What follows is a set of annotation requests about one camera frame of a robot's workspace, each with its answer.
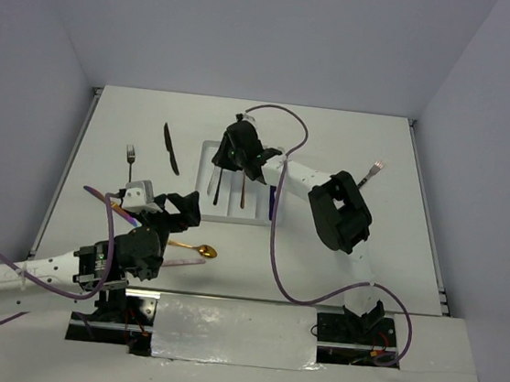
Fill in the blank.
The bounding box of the black spoon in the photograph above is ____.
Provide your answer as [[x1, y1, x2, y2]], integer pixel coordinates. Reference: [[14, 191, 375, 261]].
[[212, 168, 223, 206]]

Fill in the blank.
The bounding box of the silver spoon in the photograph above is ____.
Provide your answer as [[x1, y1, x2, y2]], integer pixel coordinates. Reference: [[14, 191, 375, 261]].
[[206, 165, 218, 196]]

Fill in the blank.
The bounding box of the blue knife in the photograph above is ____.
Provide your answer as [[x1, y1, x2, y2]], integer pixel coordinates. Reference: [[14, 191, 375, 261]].
[[267, 186, 277, 222]]

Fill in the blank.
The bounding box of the copper fork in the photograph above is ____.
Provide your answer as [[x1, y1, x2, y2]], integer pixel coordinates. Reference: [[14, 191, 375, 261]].
[[240, 171, 247, 210]]

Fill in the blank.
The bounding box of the silver fork with black handle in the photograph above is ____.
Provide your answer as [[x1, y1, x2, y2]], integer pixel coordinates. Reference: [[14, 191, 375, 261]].
[[357, 160, 385, 189]]

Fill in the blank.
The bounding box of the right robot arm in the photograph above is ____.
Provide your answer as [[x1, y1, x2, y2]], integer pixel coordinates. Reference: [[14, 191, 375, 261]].
[[212, 114, 385, 343]]

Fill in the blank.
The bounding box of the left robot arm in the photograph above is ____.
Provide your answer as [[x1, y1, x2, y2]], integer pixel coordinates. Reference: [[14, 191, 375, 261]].
[[0, 180, 201, 322]]

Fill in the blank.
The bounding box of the iridescent rainbow knife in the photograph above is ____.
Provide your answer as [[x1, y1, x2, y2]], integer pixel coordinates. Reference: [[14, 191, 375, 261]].
[[83, 185, 140, 227]]

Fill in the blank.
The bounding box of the white three-compartment cutlery tray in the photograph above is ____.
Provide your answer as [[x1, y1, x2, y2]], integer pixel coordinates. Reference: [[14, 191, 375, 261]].
[[195, 139, 270, 226]]

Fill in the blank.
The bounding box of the gold spoon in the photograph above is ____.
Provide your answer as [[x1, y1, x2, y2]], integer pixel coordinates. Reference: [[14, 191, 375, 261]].
[[168, 240, 218, 259]]

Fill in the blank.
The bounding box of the black knife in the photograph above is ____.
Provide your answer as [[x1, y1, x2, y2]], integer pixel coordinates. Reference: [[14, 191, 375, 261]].
[[163, 123, 179, 176]]

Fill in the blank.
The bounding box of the silver foil sheet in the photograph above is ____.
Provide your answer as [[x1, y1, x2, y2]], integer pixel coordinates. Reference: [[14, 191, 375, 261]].
[[151, 294, 319, 371]]

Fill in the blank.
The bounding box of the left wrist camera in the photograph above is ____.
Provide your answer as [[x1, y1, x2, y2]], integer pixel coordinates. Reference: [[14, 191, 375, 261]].
[[121, 180, 162, 213]]

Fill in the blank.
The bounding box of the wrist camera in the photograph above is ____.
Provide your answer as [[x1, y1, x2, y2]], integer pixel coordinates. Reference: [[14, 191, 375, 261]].
[[121, 180, 162, 213], [235, 113, 256, 126]]

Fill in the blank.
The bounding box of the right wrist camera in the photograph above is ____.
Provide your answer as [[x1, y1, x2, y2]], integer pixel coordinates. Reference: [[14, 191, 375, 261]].
[[235, 113, 256, 126]]

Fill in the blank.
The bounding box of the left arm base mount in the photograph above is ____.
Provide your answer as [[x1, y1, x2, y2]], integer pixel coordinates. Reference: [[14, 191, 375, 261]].
[[64, 289, 160, 357]]

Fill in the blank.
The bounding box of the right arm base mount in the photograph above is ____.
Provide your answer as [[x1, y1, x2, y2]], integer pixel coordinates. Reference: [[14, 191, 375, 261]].
[[310, 300, 401, 368]]

